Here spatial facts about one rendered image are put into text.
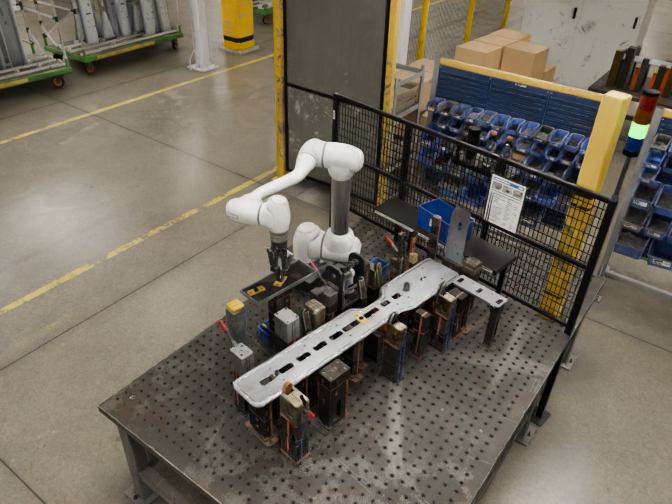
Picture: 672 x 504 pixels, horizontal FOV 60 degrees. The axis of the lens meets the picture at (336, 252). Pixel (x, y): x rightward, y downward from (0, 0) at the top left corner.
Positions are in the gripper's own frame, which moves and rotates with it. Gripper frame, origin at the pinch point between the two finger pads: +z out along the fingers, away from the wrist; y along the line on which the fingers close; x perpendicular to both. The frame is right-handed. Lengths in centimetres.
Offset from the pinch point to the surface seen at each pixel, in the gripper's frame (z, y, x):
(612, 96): -80, 127, 83
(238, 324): 12.9, -8.9, -26.5
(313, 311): 12.6, 19.4, -5.3
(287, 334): 15.4, 13.3, -21.6
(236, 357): 15.4, -1.0, -43.2
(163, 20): 75, -504, 632
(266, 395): 20, 18, -54
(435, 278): 20, 66, 53
